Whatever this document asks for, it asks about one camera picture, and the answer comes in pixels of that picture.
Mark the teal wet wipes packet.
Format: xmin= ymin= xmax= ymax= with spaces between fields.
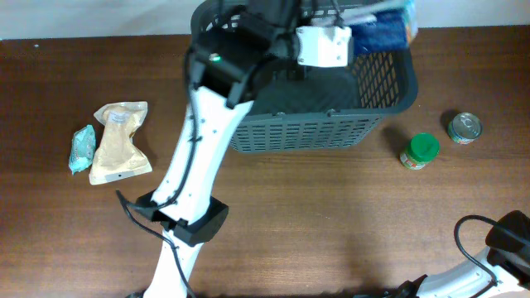
xmin=69 ymin=124 xmax=96 ymax=175

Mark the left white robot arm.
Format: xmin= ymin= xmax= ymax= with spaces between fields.
xmin=118 ymin=1 xmax=310 ymax=297

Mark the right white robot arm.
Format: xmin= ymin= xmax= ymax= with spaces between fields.
xmin=380 ymin=210 xmax=529 ymax=298

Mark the green lid glass jar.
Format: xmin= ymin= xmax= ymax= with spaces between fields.
xmin=400 ymin=132 xmax=441 ymax=171

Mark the grey plastic shopping basket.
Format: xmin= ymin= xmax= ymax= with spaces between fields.
xmin=190 ymin=1 xmax=417 ymax=153

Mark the silver pull-tab tin can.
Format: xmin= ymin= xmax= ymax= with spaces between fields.
xmin=447 ymin=113 xmax=483 ymax=145

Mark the blue cardboard food box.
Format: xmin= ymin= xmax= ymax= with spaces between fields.
xmin=344 ymin=0 xmax=418 ymax=55

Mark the tan grain pouch bag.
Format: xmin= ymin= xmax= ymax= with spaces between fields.
xmin=89 ymin=101 xmax=152 ymax=185

